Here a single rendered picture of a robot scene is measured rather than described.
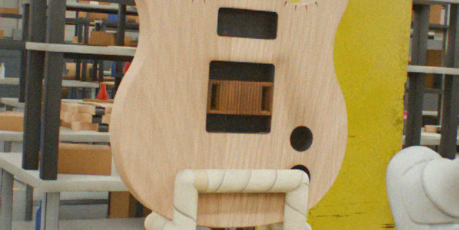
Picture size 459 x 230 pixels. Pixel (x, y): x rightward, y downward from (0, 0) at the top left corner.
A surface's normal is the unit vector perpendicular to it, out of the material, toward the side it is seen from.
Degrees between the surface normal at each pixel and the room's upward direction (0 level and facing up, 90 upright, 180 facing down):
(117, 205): 90
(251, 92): 90
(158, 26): 90
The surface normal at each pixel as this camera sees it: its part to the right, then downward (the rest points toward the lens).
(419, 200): -0.75, -0.01
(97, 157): 0.21, 0.07
